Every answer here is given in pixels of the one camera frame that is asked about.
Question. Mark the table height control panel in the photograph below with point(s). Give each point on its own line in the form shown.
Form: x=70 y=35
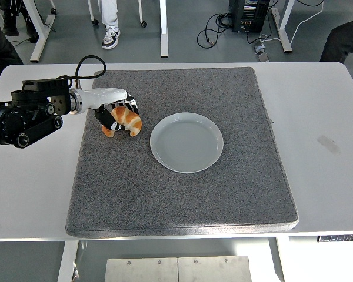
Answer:
x=341 y=238

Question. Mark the white desk leg with foot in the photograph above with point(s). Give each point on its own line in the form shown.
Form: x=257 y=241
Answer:
x=41 y=41
x=283 y=38

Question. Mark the black fabric-covered object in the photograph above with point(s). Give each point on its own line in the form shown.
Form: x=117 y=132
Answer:
x=0 y=53

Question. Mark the white table leg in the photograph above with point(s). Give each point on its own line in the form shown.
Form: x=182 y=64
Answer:
x=66 y=264
x=278 y=261

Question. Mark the person's leg with sneaker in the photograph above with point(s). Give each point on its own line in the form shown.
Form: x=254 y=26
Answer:
x=110 y=35

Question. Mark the white leg with caster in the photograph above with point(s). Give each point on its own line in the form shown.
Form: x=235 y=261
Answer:
x=141 y=11
x=91 y=10

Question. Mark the grey floor power adapter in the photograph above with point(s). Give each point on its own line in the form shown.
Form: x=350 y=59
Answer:
x=261 y=54

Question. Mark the grey metal plate with screws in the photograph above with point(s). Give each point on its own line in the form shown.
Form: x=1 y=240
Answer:
x=176 y=270

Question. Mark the black computer tower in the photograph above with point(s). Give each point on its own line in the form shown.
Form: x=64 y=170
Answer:
x=250 y=17

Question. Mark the person's legs in black boots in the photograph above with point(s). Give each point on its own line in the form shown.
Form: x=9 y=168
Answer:
x=10 y=20

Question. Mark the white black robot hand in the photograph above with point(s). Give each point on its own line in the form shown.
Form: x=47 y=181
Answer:
x=106 y=95

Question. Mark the white desk leg post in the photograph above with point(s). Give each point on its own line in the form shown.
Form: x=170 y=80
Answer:
x=163 y=29

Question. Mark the golden croissant bread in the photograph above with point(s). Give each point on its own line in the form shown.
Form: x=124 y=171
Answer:
x=132 y=120

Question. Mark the round grey plate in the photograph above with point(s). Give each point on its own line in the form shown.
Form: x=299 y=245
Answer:
x=186 y=144

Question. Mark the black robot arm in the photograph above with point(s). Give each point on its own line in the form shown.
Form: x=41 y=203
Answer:
x=17 y=123

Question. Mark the person's leg in black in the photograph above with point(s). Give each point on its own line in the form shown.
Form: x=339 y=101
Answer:
x=347 y=38

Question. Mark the grey speckled mat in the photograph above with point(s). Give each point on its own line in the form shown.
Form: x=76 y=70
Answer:
x=179 y=199

